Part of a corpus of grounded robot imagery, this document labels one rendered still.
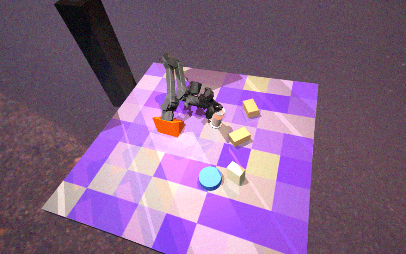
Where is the glass coffee press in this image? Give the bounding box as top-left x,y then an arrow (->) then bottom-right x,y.
210,105 -> 225,128

